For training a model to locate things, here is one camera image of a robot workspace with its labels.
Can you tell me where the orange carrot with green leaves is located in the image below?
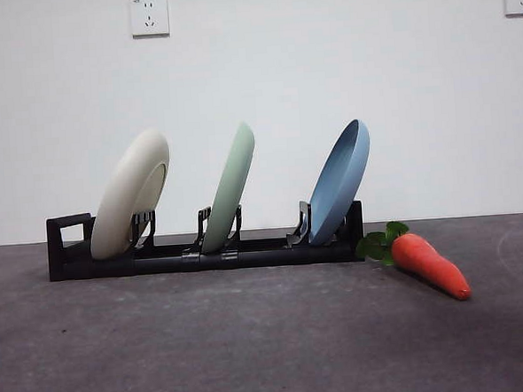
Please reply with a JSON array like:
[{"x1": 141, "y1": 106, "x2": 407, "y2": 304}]
[{"x1": 354, "y1": 216, "x2": 473, "y2": 309}]

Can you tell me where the blue plate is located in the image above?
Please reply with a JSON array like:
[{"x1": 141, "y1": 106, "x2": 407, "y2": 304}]
[{"x1": 301, "y1": 117, "x2": 377, "y2": 247}]

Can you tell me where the cream plate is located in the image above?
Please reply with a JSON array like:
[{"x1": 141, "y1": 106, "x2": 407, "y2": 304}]
[{"x1": 82, "y1": 127, "x2": 177, "y2": 262}]

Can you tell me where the green plate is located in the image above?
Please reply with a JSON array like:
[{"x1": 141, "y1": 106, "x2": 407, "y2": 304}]
[{"x1": 193, "y1": 120, "x2": 262, "y2": 255}]

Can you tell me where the black plate rack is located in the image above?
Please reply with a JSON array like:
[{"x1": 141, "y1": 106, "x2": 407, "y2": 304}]
[{"x1": 44, "y1": 195, "x2": 367, "y2": 283}]

